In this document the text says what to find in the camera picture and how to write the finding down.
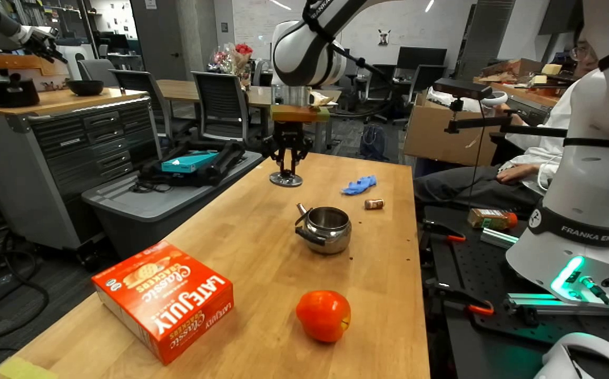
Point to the silver metal teapot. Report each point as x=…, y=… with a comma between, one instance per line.
x=322, y=229

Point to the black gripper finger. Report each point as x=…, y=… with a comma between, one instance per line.
x=294, y=167
x=281, y=167

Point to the orange tomato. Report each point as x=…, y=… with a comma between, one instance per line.
x=322, y=314

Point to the black bowl on cabinet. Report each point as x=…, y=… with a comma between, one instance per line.
x=84, y=88

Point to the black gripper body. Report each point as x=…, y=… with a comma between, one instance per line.
x=287, y=132

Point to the teal and black bag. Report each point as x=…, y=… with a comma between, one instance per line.
x=188, y=167

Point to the orange handled clamp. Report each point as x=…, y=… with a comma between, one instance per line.
x=470, y=305

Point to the orange cracker box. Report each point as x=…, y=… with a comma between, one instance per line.
x=164, y=298

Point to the grey office chair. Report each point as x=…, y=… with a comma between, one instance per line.
x=223, y=110

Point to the grey plastic bin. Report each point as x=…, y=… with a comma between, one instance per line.
x=139, y=217

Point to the seated person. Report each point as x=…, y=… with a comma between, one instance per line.
x=516, y=185

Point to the silver teapot lid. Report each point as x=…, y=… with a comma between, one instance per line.
x=284, y=181

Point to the grey drawer cabinet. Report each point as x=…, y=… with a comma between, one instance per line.
x=63, y=147

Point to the black pot on cabinet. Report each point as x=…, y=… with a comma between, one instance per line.
x=17, y=91

